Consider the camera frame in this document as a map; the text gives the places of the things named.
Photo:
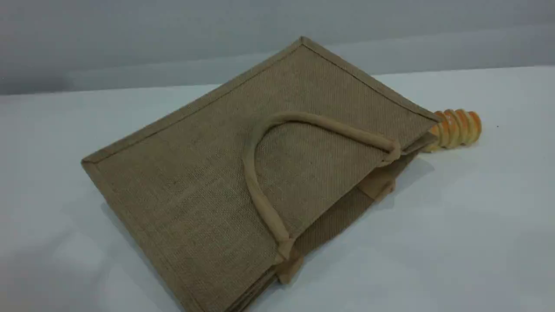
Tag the brown jute tote bag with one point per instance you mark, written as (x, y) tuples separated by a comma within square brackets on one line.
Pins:
[(208, 182)]

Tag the spiral orange striped bread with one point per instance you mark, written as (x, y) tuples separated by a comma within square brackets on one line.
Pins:
[(459, 128)]

